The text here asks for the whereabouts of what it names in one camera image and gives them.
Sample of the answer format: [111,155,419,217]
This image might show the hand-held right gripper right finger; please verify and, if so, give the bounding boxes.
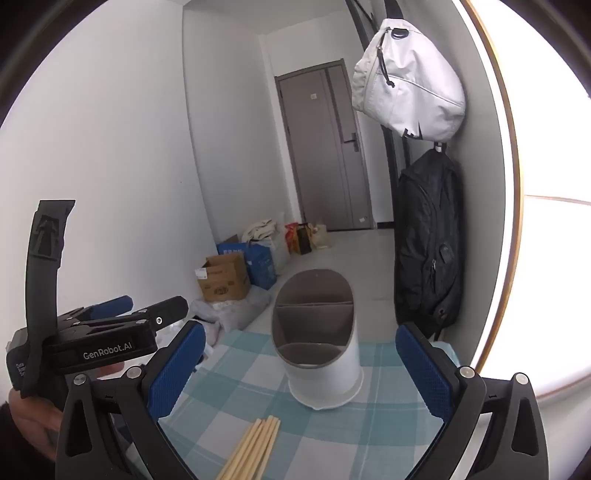
[394,322,550,480]

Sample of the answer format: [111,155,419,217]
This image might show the black backpack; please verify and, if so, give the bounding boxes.
[393,148,464,340]

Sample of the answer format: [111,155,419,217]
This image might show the grey plastic bags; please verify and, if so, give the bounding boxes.
[191,288,271,342]

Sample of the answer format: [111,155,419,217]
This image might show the person's left hand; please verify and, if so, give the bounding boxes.
[7,388,63,457]

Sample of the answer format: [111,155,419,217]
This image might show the person's left forearm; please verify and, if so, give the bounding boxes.
[0,401,58,480]

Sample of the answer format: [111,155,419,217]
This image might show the black yellow box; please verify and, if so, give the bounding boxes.
[295,224,314,256]

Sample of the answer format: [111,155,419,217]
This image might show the round gold-framed mirror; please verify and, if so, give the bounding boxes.
[452,0,591,402]

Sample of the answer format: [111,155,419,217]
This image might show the grey door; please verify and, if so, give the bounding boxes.
[276,59,374,232]

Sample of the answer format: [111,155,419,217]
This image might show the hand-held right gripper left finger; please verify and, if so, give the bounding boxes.
[55,319,207,480]

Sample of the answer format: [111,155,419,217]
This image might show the cream cloth bag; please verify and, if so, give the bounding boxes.
[249,219,278,241]

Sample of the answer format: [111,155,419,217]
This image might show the white grey utensil holder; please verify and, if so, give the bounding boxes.
[271,269,364,411]

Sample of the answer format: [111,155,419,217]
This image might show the white hanging bag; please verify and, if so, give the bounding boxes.
[352,18,466,141]

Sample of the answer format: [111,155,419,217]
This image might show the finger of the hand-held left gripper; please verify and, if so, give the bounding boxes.
[85,296,190,340]
[58,295,134,324]

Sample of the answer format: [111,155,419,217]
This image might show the blue cardboard box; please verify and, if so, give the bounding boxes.
[217,235,278,291]

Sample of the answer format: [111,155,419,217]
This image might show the teal checkered tablecloth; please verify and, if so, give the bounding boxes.
[157,329,462,480]

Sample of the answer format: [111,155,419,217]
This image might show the brown cardboard box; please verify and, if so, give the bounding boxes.
[198,252,251,303]

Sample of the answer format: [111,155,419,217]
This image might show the clear plastic bag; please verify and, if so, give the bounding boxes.
[272,212,296,266]

